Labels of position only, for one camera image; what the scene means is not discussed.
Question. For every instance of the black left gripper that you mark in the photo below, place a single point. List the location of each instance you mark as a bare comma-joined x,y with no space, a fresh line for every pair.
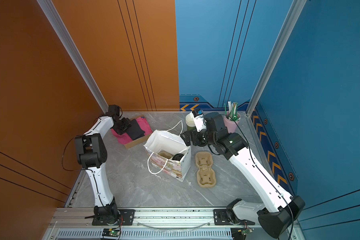
128,125

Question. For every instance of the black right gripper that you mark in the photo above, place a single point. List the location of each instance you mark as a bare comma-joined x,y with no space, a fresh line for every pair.
188,137

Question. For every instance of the single pulp cup carrier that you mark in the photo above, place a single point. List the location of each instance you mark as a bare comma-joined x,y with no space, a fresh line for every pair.
165,155

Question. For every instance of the black plastic cup lid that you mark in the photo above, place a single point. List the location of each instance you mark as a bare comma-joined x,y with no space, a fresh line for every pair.
177,157

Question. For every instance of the cartoon animal paper gift bag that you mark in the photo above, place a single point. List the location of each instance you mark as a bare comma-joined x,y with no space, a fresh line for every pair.
165,140

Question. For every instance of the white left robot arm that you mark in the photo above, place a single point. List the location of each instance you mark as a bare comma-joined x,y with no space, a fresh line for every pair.
92,156

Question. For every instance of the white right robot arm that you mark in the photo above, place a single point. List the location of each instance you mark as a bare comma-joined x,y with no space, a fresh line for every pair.
279,209

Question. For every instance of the pink straw holder cup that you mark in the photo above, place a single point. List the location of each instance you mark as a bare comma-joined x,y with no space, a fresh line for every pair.
231,122

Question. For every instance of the bundle of wrapped straws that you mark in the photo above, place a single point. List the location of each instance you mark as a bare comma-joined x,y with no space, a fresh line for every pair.
231,111

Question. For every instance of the stack of black cup lids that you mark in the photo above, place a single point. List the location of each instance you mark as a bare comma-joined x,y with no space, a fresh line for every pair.
200,143

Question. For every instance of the stack of pulp cup carriers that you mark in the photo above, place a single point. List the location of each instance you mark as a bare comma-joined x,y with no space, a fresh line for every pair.
206,176

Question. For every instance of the stack of green paper cups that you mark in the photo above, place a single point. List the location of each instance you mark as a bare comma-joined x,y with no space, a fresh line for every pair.
190,122

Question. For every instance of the small green circuit board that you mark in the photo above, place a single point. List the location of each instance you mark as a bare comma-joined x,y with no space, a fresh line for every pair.
111,233

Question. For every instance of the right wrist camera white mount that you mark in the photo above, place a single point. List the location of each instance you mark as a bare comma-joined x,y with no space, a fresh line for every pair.
198,118

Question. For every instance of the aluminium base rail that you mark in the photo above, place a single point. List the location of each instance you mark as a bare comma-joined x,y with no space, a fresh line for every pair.
178,223

